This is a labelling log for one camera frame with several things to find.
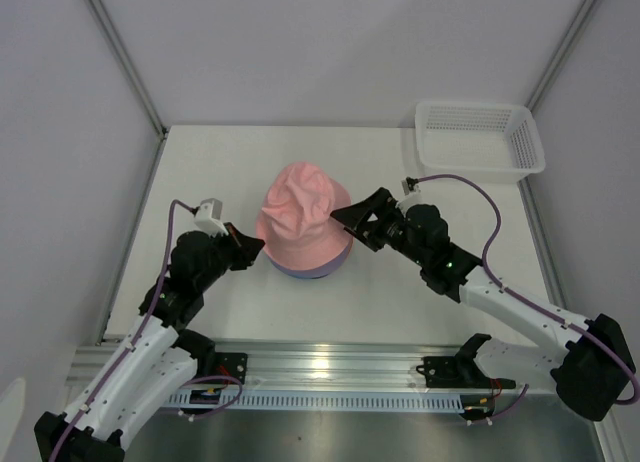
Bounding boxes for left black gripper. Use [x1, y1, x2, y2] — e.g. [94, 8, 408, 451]
[196, 222, 264, 292]

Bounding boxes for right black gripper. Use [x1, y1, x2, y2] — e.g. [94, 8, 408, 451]
[331, 188, 428, 268]

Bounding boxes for pink bucket hat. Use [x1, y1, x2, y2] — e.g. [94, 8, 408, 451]
[256, 162, 352, 270]

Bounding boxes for purple bucket hat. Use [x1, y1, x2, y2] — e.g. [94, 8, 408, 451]
[269, 245, 352, 276]

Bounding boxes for blue bucket hat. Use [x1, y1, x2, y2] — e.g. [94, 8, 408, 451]
[286, 273, 327, 280]

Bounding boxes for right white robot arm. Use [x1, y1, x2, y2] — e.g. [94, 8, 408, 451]
[331, 188, 639, 421]

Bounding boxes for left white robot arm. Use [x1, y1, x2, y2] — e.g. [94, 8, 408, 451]
[34, 223, 265, 461]

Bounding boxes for white plastic basket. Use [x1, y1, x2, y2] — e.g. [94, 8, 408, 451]
[415, 100, 546, 184]

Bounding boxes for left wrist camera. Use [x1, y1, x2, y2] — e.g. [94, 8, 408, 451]
[194, 198, 228, 237]

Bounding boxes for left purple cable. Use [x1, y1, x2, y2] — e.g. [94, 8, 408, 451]
[47, 199, 244, 462]

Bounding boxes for purple cable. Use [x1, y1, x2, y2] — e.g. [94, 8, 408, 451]
[47, 199, 244, 462]
[407, 173, 640, 426]

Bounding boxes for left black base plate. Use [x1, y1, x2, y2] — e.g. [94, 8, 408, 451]
[196, 352, 248, 384]

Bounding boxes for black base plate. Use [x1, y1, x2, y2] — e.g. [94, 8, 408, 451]
[196, 352, 248, 384]
[416, 356, 516, 390]

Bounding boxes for aluminium mounting rail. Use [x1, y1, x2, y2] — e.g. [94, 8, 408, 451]
[64, 334, 612, 396]

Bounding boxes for white slotted cable duct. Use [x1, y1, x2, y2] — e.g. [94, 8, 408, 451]
[163, 386, 464, 414]

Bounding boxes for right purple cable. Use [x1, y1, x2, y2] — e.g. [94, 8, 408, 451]
[407, 173, 640, 426]

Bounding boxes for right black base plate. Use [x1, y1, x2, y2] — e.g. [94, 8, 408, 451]
[416, 356, 516, 390]

